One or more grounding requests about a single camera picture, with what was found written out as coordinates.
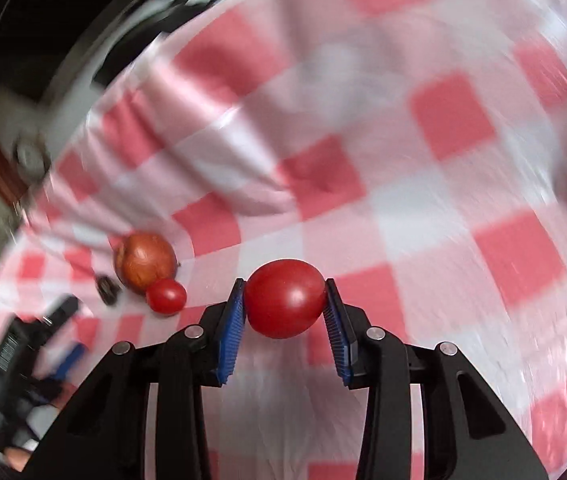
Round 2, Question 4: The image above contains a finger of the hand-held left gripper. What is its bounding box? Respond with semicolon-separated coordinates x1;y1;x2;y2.
48;342;89;383
33;295;81;348

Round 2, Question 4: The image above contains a small dark passion fruit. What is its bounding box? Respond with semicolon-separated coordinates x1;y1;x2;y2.
96;274;123;307

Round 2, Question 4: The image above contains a small red tomato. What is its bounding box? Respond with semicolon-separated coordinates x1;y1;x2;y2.
146;279;187;316

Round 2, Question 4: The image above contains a red apple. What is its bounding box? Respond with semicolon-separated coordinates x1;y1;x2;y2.
113;232;179;296

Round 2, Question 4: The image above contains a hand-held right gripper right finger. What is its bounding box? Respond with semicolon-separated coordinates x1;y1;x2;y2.
324;278;549;480

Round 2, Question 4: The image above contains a large red tomato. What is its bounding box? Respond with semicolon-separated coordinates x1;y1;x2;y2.
244;258;327;339

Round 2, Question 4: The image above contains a red white checked tablecloth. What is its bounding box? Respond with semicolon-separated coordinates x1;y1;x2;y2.
0;0;567;480

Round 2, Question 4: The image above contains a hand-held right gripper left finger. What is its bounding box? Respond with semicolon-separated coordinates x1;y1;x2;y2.
22;277;248;480

